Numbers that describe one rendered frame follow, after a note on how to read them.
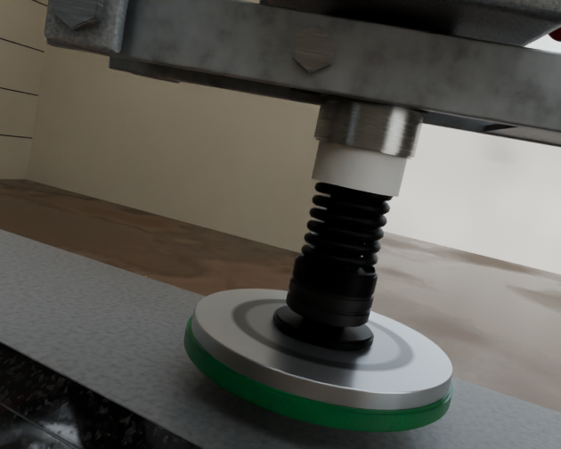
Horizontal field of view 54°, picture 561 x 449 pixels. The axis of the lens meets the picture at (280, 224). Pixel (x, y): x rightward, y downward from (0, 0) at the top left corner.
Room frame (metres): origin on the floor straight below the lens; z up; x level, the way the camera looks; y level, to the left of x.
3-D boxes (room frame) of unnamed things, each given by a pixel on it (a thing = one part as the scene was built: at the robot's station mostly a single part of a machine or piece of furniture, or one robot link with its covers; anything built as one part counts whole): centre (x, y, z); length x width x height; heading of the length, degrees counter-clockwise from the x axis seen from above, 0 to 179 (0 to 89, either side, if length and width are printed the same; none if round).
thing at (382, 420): (0.44, -0.05, 0.87); 0.22 x 0.22 x 0.04
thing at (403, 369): (0.44, -0.05, 0.87); 0.21 x 0.21 x 0.01
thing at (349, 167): (0.44, -0.05, 1.02); 0.07 x 0.07 x 0.04
